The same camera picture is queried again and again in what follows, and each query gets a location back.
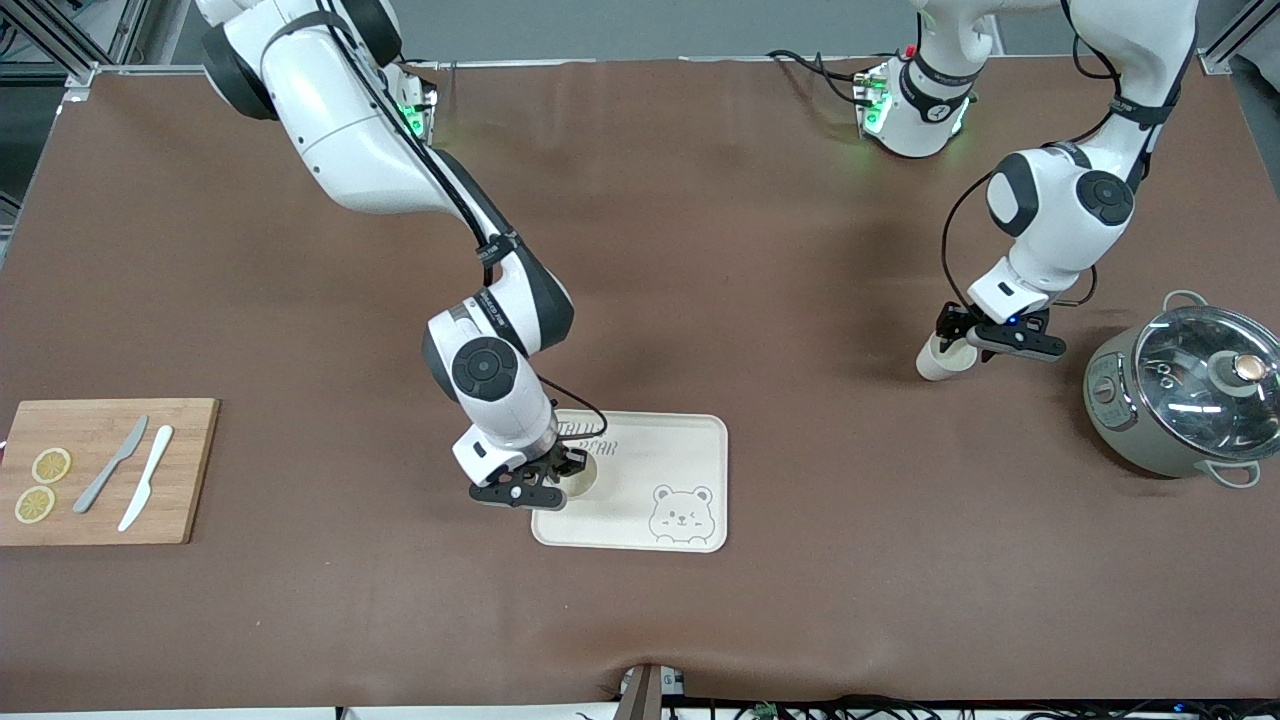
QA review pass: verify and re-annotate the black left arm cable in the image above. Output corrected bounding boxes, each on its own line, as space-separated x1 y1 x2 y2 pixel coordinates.
939 0 1173 313

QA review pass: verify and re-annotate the glass pot lid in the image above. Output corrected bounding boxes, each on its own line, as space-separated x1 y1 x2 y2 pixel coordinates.
1133 305 1280 463

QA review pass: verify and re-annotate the grey-green cooking pot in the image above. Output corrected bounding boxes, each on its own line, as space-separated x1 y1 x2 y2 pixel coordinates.
1083 290 1280 489

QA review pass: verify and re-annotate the white IKEA cup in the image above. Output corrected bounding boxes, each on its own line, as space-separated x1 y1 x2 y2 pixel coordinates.
558 450 600 499
916 330 979 383

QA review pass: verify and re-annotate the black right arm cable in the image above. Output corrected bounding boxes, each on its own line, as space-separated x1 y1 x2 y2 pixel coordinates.
320 0 609 471

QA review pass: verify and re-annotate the cream bear print tray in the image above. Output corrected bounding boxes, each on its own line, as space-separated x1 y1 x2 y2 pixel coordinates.
530 409 729 554

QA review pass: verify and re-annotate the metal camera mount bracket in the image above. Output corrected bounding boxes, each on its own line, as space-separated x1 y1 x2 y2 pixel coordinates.
615 663 689 720

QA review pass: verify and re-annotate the aluminium frame post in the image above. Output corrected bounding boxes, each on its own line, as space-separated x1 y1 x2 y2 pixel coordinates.
0 0 193 89
1198 0 1280 77

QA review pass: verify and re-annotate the white plastic knife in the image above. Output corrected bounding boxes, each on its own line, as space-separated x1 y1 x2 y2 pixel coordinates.
117 425 175 533

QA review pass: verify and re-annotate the black left base cable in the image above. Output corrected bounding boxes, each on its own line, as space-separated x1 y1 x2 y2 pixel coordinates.
765 48 871 109

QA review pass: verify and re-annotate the grey plastic knife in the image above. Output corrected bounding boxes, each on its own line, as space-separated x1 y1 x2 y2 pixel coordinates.
72 415 150 515

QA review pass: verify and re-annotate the wooden cutting board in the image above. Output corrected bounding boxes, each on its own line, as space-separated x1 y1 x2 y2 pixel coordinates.
0 398 220 547

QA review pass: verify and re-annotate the brown table cover mat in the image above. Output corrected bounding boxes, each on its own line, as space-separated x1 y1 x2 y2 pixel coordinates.
0 55 1280 713

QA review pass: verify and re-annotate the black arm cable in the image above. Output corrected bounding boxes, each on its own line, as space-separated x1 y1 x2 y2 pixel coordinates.
320 0 609 471
939 0 1173 313

